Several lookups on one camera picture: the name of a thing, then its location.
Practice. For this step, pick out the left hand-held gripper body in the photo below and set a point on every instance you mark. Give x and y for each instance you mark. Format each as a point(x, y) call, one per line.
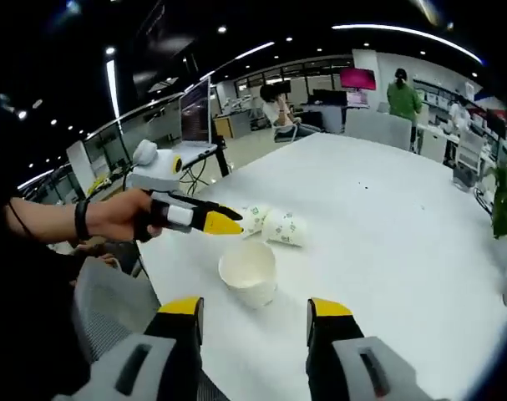
point(153, 173)

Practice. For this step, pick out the white table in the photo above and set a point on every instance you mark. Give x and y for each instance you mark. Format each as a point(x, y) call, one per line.
point(361, 250)

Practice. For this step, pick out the storage shelf with boxes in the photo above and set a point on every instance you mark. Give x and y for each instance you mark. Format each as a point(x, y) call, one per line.
point(437, 96)

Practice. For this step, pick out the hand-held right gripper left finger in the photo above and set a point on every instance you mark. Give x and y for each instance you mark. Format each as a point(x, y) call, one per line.
point(169, 334)

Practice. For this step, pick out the white desk partition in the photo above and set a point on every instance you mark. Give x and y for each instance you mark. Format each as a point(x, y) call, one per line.
point(378, 129)

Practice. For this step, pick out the person's dark clothing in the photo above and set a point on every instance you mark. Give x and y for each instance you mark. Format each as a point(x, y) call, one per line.
point(27, 313)

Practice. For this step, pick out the person's left hand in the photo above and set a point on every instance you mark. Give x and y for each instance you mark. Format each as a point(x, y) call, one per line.
point(119, 217)

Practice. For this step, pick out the black wristband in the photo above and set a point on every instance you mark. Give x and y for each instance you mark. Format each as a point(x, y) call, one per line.
point(82, 219)

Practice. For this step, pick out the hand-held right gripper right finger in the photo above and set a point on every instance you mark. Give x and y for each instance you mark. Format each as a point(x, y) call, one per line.
point(332, 334)

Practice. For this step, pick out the red screen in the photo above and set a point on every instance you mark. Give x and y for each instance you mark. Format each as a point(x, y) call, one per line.
point(357, 79)

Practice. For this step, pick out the white office chair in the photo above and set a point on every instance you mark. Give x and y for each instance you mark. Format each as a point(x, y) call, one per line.
point(471, 150)

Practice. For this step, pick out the curved ceiling light strip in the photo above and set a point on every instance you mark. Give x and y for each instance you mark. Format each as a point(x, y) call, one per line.
point(403, 32)

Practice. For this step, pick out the white laptop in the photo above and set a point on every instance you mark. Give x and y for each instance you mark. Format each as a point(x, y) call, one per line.
point(194, 113)

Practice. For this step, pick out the white paper cup green print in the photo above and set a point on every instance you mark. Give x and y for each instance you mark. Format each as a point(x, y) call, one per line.
point(284, 227)
point(255, 217)
point(253, 292)

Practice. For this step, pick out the black monitor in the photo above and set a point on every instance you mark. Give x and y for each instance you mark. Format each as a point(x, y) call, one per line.
point(330, 97)

